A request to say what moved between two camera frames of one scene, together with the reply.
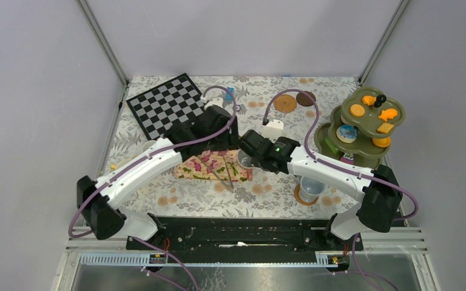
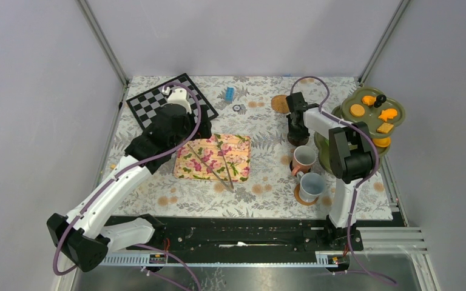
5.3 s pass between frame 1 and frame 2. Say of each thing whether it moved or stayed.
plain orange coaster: stayed
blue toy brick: stayed
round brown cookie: stayed
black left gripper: moved
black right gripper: moved
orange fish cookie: stayed
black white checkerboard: stayed
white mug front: stayed
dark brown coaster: moved
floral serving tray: stayed
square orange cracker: stayed
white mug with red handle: moved
